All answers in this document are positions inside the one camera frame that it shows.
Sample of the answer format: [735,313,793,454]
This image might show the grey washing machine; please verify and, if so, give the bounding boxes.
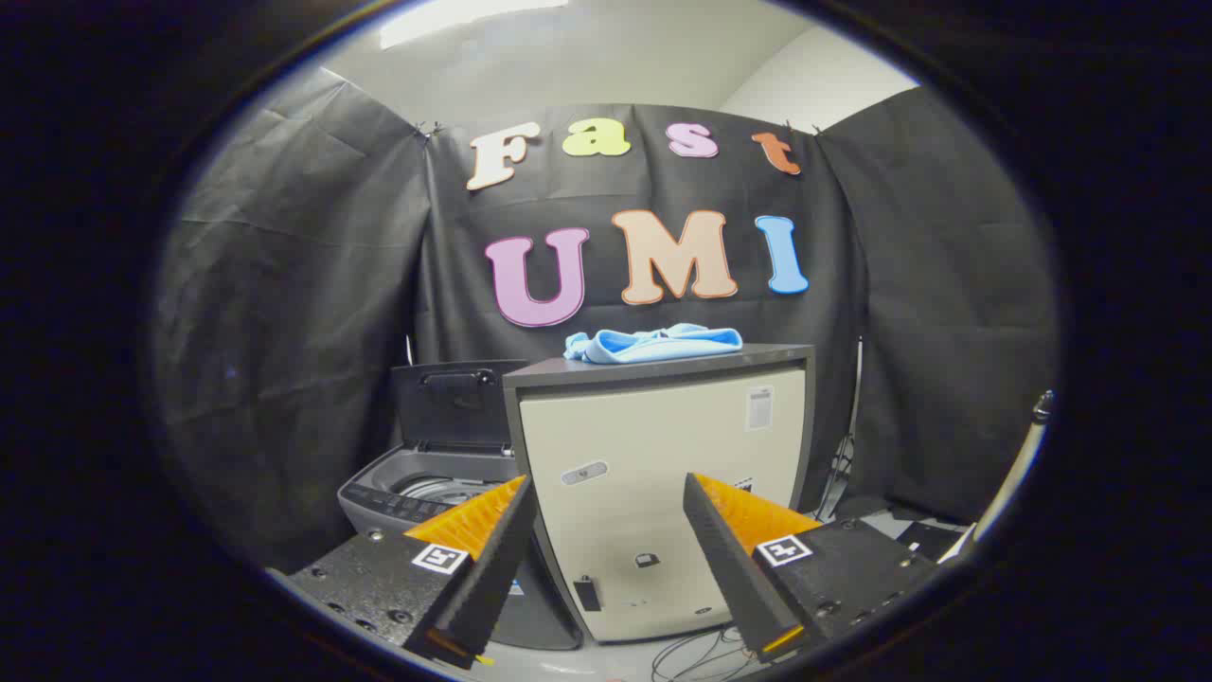
[337,443,584,652]

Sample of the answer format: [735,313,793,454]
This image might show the thin cable beside cabinet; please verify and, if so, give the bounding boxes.
[816,432,859,524]

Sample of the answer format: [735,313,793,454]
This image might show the black box on floor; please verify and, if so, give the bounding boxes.
[895,519,969,563]

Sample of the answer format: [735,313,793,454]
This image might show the light blue shirt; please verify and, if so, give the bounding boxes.
[563,323,745,366]

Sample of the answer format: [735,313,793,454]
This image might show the black backdrop cloth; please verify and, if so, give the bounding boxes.
[151,66,1060,575]

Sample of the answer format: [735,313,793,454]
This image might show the beige cabinet with dark frame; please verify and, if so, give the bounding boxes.
[502,343,817,646]

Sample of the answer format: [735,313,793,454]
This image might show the black floor cables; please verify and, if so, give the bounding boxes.
[651,623,758,682]

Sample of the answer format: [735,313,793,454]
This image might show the white pole with dark cap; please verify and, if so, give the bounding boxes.
[964,389,1056,562]

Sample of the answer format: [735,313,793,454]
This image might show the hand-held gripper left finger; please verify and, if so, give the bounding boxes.
[284,474,540,672]

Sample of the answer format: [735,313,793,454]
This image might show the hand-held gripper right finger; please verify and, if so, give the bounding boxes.
[683,472,943,665]

